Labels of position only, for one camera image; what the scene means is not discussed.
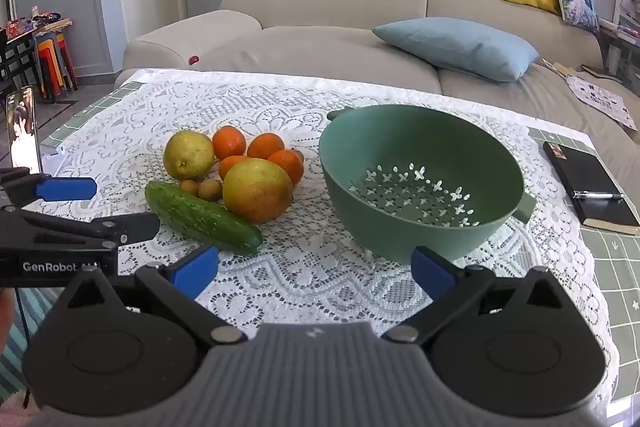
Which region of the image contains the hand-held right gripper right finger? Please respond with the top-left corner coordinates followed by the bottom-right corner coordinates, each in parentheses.
top-left (380, 246), bottom-right (578, 348)

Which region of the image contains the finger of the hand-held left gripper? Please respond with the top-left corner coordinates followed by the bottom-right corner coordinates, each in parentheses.
top-left (0, 167), bottom-right (98, 208)
top-left (0, 208), bottom-right (161, 249)

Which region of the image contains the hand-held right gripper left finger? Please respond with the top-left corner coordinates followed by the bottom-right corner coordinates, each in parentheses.
top-left (50, 244), bottom-right (248, 348)

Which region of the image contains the green plastic colander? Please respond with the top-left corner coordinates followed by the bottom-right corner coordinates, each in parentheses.
top-left (318, 104), bottom-right (537, 265)

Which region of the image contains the green cucumber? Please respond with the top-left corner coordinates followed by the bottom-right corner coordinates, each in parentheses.
top-left (145, 181), bottom-right (263, 256)

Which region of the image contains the large yellow-red apple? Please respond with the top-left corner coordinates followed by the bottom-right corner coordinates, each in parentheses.
top-left (222, 158), bottom-right (294, 224)

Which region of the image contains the orange tangerine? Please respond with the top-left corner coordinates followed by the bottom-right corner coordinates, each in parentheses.
top-left (218, 155), bottom-right (251, 180)
top-left (266, 149), bottom-right (304, 186)
top-left (212, 125), bottom-right (247, 161)
top-left (247, 133), bottom-right (285, 160)

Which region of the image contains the teal striped rug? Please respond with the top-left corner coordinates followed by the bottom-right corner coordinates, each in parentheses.
top-left (0, 291), bottom-right (56, 410)

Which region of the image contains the smartphone with lit screen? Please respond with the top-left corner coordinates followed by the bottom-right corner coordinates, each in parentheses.
top-left (6, 87), bottom-right (43, 175)

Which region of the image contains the white lace tablecloth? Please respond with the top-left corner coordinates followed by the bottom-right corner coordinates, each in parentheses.
top-left (15, 68), bottom-right (621, 413)

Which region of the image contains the stack of colourful stools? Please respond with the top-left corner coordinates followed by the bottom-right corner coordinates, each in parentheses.
top-left (32, 33), bottom-right (79, 102)

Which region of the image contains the dark side table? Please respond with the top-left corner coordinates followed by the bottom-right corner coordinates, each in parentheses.
top-left (0, 19), bottom-right (73, 100)

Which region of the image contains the black silver pen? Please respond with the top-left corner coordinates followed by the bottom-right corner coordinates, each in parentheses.
top-left (571, 190), bottom-right (626, 200)

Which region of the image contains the black notebook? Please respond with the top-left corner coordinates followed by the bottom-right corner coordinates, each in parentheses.
top-left (542, 141), bottom-right (640, 235)

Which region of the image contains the light blue pillow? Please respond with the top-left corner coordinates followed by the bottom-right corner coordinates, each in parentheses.
top-left (371, 17), bottom-right (541, 82)

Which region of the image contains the printed paper sheet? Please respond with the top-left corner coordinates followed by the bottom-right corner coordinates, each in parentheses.
top-left (565, 74), bottom-right (638, 131)

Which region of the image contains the cluttered side shelf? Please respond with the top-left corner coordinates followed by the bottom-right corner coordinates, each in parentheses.
top-left (597, 0), bottom-right (640, 48)

